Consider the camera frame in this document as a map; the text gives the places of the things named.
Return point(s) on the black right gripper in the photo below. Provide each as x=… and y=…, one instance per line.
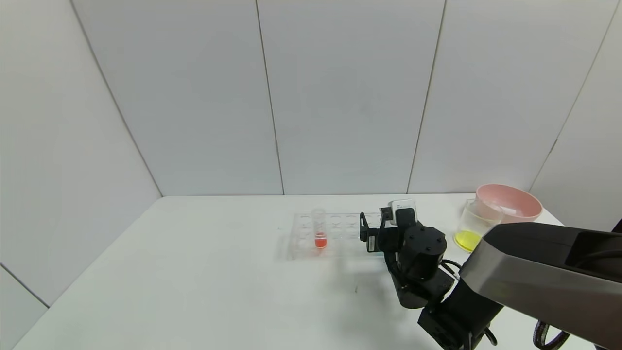
x=372, y=241

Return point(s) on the test tube with yellow pigment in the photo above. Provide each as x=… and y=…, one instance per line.
x=512, y=212

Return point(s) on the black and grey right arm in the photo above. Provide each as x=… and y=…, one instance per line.
x=534, y=262

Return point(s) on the clear plastic test tube rack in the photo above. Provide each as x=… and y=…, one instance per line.
x=335, y=238

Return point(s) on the test tube with red liquid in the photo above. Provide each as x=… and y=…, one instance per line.
x=319, y=240

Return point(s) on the clear glass beaker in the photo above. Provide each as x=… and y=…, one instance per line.
x=469, y=238

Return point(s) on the pink bowl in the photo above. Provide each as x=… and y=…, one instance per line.
x=515, y=199

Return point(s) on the dark object beside table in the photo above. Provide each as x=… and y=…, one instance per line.
x=618, y=224

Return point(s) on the white RealSense wrist camera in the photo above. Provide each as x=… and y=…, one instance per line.
x=403, y=206

